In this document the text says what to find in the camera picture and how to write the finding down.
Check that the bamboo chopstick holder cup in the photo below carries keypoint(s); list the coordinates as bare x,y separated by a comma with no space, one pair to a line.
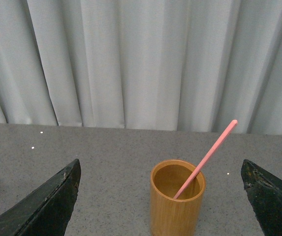
169,216

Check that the grey pleated curtain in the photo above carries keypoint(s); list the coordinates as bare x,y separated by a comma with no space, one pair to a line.
191,65

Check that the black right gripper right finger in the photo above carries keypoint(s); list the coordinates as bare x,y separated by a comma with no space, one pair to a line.
264,192

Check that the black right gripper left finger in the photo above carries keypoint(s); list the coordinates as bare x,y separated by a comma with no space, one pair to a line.
47,210

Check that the pink chopstick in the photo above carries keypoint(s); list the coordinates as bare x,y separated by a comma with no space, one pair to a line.
208,155

